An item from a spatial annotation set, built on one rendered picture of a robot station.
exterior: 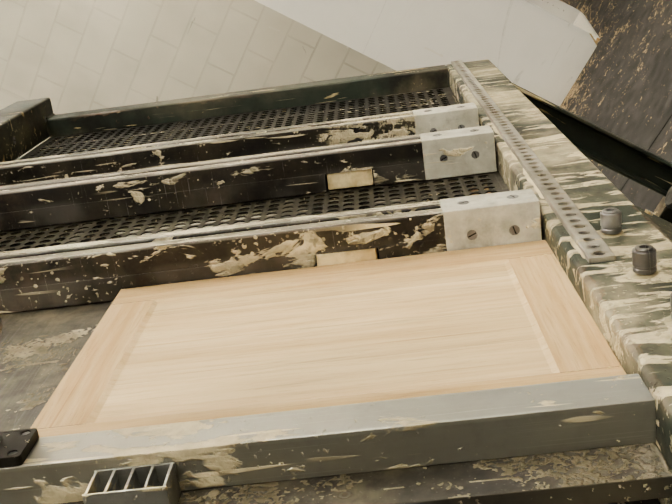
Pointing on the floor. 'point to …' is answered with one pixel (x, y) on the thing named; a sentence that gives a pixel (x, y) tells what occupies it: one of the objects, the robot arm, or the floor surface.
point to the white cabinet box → (460, 35)
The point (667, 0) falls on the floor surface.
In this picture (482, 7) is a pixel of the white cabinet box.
